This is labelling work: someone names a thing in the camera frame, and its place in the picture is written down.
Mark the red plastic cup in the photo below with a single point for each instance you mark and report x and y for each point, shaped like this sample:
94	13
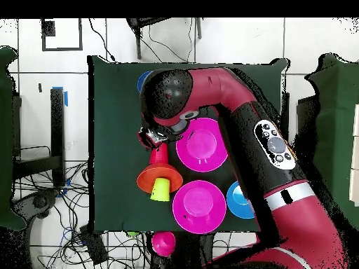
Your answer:
159	155

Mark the large pink bowl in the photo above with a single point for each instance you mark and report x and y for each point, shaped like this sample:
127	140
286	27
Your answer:
199	206
202	145

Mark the red-orange wide bowl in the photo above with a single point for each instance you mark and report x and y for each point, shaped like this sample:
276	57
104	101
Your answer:
145	179

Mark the lime green plastic cup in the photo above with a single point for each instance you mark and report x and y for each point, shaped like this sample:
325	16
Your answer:
160	192

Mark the small dark blue bowl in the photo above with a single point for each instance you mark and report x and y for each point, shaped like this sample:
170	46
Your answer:
141	81

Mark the small magenta bowl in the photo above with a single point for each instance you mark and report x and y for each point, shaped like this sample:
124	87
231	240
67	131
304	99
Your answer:
163	243

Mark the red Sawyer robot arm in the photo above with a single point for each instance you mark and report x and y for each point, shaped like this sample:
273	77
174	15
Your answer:
224	87

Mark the dark green table cloth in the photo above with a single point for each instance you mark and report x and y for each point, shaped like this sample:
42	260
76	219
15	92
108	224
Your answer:
117	112
5	84
336	112

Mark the light blue bowl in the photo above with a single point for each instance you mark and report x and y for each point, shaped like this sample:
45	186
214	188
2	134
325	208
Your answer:
238	204

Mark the black metal stand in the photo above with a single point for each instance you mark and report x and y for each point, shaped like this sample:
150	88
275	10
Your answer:
138	42

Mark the black power box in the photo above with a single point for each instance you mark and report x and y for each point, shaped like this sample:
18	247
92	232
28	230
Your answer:
94	246

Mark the small black item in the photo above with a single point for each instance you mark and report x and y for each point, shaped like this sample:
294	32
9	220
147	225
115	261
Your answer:
40	87

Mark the white boxes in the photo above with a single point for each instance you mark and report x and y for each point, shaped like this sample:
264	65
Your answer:
355	182

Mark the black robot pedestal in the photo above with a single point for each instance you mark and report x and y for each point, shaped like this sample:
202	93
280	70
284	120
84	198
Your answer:
190	252

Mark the black post with blue tape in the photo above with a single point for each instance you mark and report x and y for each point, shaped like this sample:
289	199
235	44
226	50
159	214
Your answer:
57	126

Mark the black metal frame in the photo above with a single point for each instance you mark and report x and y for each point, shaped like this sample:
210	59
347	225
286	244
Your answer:
36	165

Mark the black pedestal foot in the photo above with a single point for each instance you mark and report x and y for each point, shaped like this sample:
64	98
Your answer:
39	201

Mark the black square frame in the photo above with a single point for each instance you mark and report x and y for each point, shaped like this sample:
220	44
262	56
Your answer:
80	33

